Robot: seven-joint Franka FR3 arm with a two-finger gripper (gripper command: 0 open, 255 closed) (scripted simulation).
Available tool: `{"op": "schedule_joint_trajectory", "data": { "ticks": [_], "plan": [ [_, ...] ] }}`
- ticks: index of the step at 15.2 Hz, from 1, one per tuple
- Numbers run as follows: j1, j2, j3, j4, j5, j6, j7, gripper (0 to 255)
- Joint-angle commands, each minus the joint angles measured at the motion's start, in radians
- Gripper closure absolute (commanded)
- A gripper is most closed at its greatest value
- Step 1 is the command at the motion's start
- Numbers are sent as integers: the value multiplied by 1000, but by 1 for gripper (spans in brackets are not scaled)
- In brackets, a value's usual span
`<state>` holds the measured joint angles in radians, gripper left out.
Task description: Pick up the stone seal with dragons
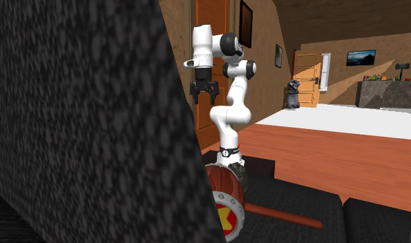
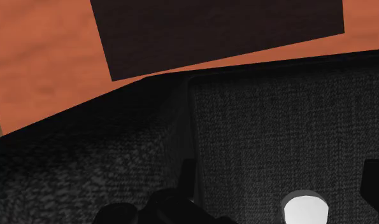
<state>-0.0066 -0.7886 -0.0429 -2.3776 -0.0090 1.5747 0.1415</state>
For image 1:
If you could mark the landscape wall picture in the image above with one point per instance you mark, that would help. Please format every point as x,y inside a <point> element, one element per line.
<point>360,58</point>

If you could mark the small dark wall picture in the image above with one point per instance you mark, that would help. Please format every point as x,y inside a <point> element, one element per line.
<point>278,56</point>

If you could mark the grey stone counter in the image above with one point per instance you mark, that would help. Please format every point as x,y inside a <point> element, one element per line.
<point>387,95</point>

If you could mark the brown wooden door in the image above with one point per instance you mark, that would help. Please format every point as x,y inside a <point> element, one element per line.
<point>212,13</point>

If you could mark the wooden toy mallet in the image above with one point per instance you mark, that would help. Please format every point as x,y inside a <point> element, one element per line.
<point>225,188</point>

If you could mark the dark robot stand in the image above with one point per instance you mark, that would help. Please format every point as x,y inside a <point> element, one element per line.
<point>259,165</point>

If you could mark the dark grey figure statue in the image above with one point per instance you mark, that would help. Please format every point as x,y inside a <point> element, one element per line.
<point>293,96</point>

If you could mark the large dark wall picture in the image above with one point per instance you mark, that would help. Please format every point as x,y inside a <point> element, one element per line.
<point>246,23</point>

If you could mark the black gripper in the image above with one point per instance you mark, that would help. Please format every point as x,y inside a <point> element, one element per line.
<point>202,78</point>

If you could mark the light orange panelled door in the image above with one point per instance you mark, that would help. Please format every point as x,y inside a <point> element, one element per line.
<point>306,80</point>

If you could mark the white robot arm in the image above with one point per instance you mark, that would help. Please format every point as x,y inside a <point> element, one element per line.
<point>230,97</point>

